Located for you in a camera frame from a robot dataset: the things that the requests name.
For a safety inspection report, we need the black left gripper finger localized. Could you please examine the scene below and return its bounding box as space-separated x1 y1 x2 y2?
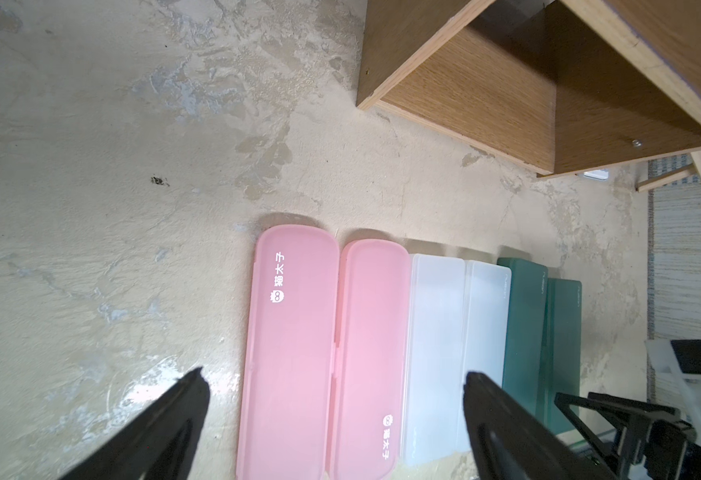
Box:
64 367 210 479

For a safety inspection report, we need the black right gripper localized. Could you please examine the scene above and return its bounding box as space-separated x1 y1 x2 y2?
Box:
463 372 701 479

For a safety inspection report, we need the green pencil case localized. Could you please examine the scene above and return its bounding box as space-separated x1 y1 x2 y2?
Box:
536 279 583 435
497 257 548 416

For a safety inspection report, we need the pink pencil case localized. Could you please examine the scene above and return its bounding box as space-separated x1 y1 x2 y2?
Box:
236 225 340 479
326 239 412 479

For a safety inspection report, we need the wooden three-tier shelf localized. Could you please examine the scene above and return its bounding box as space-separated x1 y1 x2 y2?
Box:
357 0 701 177

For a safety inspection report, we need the white calculator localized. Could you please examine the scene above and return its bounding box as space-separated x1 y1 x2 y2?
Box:
582 169 610 181

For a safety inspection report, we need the wooden easel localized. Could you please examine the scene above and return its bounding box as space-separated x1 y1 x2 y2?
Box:
636 151 701 192

